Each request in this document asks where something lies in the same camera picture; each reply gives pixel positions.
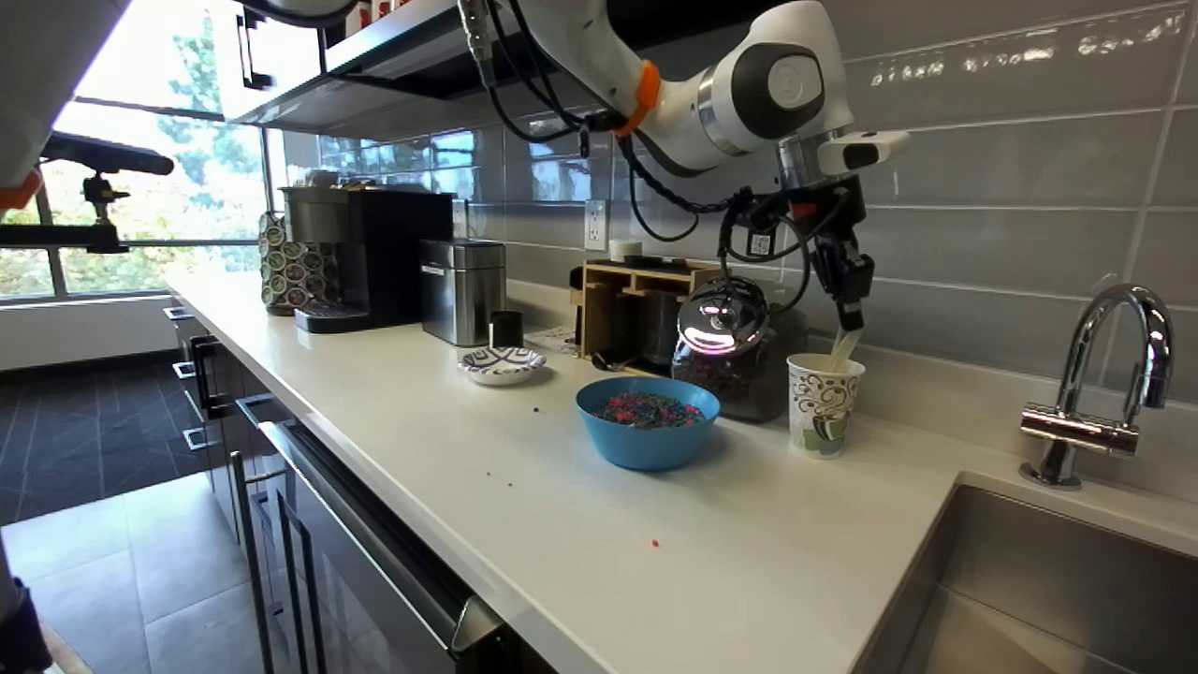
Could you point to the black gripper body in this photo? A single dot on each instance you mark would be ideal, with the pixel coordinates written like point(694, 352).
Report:
point(829, 224)

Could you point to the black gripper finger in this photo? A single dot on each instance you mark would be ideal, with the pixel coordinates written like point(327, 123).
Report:
point(841, 293)
point(863, 289)

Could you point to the white plastic knife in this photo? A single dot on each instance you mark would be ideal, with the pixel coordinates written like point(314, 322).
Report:
point(849, 348)

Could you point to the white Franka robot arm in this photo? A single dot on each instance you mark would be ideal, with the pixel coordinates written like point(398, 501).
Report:
point(750, 96)

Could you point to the patterned paper cup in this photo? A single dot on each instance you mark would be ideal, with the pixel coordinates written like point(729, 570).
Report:
point(824, 405)

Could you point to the glass jar of coffee beans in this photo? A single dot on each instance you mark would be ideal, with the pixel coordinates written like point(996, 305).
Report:
point(730, 360)

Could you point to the wooden shelf organizer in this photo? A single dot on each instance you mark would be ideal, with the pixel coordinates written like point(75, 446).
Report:
point(613, 310)

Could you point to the blue plastic bowl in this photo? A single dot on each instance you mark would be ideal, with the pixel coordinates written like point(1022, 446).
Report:
point(651, 441)

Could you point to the chrome faucet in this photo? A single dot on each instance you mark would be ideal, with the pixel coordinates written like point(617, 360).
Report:
point(1156, 348)

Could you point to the blue patterned paper plate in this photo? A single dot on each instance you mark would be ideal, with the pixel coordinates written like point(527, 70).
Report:
point(500, 369)

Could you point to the stainless steel sink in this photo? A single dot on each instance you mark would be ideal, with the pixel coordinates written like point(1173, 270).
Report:
point(1061, 585)

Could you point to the stainless steel bread box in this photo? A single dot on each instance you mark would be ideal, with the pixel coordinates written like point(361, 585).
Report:
point(460, 293)

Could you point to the black coffee machine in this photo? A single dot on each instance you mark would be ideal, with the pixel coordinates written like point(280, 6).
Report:
point(375, 257)

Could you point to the under-counter dishwasher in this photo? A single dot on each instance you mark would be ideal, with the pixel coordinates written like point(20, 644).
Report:
point(361, 564)

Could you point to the stack of patterned cups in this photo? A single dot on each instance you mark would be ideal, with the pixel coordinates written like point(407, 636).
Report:
point(275, 268)

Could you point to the dark base cabinet drawers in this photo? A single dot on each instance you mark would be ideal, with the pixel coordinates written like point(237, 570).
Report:
point(209, 377)

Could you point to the upper wall cabinet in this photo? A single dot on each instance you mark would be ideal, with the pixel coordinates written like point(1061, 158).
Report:
point(325, 75)

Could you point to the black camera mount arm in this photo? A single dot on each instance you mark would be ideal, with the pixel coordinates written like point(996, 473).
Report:
point(89, 151)

